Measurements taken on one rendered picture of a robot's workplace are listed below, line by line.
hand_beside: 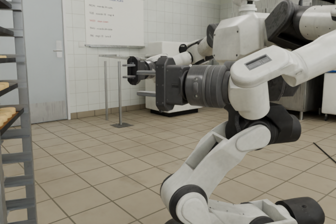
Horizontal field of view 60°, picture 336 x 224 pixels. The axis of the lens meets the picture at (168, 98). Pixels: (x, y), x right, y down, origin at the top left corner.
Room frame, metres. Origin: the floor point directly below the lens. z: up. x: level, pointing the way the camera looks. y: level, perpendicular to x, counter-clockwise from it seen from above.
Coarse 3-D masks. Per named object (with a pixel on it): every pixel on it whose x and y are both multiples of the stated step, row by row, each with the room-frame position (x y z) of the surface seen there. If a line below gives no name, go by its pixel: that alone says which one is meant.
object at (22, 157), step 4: (16, 152) 1.04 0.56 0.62; (20, 152) 1.04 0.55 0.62; (24, 152) 1.04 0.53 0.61; (28, 152) 1.05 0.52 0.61; (4, 156) 1.02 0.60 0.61; (8, 156) 1.03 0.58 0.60; (12, 156) 1.03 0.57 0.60; (16, 156) 1.03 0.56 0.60; (20, 156) 1.04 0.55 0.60; (24, 156) 1.04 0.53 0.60; (28, 156) 1.05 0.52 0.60; (4, 160) 1.02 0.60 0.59; (8, 160) 1.03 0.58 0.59; (12, 160) 1.03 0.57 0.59; (16, 160) 1.03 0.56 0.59; (20, 160) 1.03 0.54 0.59; (24, 160) 1.03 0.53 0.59; (28, 160) 1.03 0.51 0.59
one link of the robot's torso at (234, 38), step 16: (240, 16) 1.03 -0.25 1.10; (256, 16) 0.96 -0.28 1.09; (224, 32) 1.07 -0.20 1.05; (240, 32) 0.97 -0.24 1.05; (256, 32) 0.95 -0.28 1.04; (224, 48) 1.06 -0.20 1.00; (240, 48) 0.97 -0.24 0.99; (256, 48) 0.94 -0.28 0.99; (272, 80) 1.00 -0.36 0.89; (272, 96) 1.02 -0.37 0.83
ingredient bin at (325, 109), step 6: (330, 72) 4.24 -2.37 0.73; (324, 78) 4.29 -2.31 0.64; (330, 78) 4.23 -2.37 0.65; (324, 84) 4.29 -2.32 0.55; (330, 84) 4.22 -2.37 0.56; (324, 90) 4.28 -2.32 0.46; (330, 90) 4.22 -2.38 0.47; (324, 96) 4.27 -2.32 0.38; (330, 96) 4.21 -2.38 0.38; (324, 102) 4.27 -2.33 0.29; (330, 102) 4.21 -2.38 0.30; (324, 108) 4.27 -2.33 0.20; (330, 108) 4.21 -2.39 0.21
